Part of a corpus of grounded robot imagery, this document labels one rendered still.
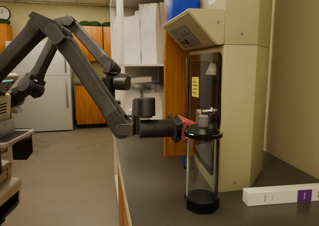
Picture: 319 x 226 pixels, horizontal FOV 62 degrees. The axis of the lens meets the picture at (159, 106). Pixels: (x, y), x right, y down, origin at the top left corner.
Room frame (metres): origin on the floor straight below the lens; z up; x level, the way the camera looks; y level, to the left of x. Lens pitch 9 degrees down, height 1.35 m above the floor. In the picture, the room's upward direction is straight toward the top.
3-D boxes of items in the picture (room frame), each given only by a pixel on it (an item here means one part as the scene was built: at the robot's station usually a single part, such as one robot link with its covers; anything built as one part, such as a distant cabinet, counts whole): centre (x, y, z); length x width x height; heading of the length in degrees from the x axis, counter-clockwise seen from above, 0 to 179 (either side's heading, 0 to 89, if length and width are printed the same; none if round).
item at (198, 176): (0.73, -0.12, 1.06); 0.11 x 0.11 x 0.21
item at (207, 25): (0.95, -0.10, 1.46); 0.32 x 0.11 x 0.10; 12
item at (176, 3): (1.04, -0.08, 1.56); 0.10 x 0.10 x 0.09; 12
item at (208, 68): (0.96, -0.15, 1.19); 0.30 x 0.01 x 0.40; 12
